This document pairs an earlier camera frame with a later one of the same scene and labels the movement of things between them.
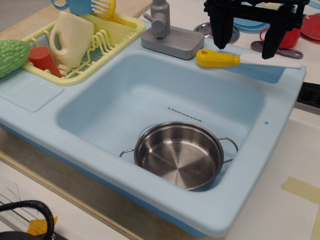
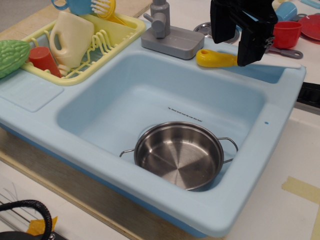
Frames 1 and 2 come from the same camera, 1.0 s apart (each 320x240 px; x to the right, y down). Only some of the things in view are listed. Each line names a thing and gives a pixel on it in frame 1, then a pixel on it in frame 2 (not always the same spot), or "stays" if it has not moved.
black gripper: x=279 y=13 → x=259 y=14
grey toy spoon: x=258 y=46 stays
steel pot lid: x=207 y=29 stays
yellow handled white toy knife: x=207 y=58 stays
